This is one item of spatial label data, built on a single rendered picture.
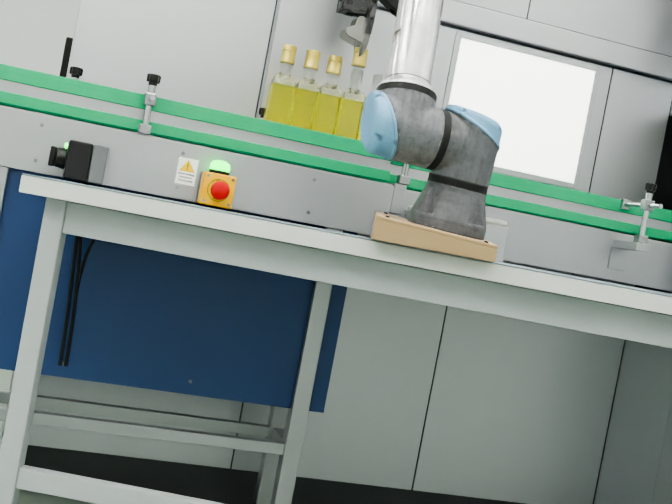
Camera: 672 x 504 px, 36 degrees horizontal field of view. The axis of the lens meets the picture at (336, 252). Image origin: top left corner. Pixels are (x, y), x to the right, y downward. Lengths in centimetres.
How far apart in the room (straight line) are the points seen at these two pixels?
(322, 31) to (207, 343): 85
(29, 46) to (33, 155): 331
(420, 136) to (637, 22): 126
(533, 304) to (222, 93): 103
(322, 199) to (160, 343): 48
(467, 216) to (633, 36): 122
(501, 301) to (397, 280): 20
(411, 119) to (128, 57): 92
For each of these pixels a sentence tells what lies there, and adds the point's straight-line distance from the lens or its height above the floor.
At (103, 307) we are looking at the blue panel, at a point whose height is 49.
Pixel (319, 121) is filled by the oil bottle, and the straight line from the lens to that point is 248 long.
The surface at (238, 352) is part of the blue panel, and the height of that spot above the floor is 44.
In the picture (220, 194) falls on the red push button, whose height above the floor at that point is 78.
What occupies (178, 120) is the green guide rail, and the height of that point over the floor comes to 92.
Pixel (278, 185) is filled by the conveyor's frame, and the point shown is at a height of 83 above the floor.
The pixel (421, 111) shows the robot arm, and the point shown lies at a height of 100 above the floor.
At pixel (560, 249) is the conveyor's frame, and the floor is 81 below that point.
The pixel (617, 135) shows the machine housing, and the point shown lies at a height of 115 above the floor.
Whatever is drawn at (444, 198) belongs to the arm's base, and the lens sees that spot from 194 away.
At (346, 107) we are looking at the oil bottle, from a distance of 250.
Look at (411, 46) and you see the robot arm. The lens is 198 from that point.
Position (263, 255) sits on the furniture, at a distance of 195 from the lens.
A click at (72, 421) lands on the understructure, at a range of 235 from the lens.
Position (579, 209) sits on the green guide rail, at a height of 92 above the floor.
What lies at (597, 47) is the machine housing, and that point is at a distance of 295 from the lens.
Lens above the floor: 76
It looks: 1 degrees down
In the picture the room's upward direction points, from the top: 11 degrees clockwise
